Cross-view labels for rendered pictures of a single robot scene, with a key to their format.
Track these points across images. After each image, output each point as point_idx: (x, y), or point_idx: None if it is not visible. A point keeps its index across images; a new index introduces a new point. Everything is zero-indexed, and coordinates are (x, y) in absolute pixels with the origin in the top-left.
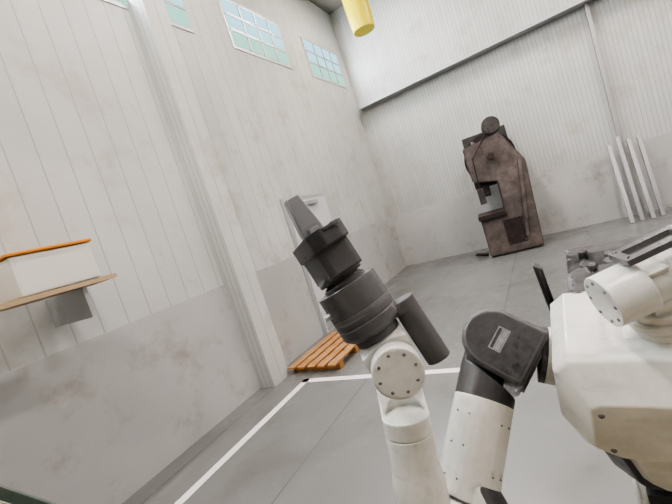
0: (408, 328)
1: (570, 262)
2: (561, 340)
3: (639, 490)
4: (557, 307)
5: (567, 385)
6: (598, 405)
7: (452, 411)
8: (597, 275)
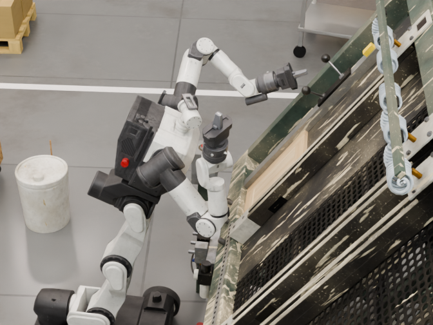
0: None
1: (136, 123)
2: (177, 146)
3: (142, 211)
4: (159, 138)
5: (188, 157)
6: (194, 156)
7: (185, 191)
8: (194, 115)
